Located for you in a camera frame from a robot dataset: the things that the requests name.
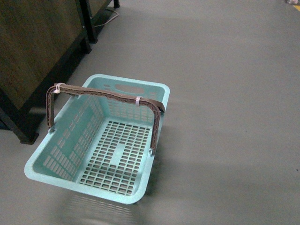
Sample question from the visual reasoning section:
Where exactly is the white zip tie left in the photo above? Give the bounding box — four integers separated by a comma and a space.
53, 82, 65, 94

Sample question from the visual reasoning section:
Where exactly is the light blue plastic basket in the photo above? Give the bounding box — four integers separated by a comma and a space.
24, 74, 170, 204

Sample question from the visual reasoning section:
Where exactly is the brown basket handle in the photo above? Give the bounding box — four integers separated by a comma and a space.
46, 84, 165, 151

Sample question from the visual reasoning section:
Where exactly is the dark wooden display stand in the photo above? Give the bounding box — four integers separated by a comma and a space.
0, 0, 110, 144

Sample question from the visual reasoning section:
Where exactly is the white floor cable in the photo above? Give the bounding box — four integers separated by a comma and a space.
94, 8, 120, 27

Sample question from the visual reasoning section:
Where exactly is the white zip tie right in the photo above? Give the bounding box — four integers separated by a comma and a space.
135, 96, 142, 106

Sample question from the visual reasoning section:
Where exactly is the white zip tie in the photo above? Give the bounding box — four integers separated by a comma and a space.
135, 96, 142, 106
53, 82, 65, 94

